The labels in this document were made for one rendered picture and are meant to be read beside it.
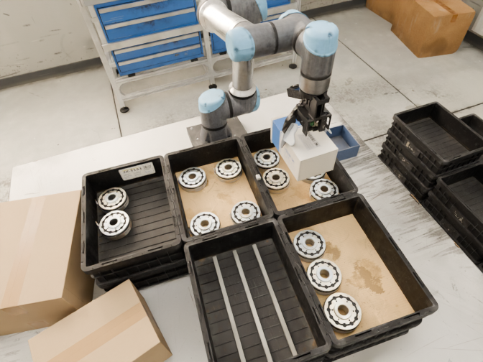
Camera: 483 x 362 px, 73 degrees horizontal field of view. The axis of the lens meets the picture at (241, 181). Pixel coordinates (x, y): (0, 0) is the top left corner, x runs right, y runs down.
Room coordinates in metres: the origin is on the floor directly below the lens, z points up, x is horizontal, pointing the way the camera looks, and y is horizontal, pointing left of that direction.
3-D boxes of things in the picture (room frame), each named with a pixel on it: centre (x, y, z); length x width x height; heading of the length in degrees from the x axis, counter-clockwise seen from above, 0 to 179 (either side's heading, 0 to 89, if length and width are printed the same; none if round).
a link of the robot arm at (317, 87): (0.70, -0.20, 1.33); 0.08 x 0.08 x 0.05
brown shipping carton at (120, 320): (0.25, 0.44, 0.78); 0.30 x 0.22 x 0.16; 121
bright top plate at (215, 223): (0.60, 0.14, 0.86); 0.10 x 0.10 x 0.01
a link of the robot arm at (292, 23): (0.79, -0.15, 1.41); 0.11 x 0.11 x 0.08; 18
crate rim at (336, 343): (0.41, -0.29, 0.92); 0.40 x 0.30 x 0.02; 14
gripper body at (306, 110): (0.69, -0.20, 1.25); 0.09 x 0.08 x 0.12; 17
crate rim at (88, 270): (0.65, 0.39, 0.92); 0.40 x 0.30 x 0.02; 14
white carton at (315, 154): (0.72, -0.19, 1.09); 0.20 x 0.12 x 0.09; 17
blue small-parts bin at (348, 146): (1.05, -0.42, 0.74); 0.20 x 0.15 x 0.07; 104
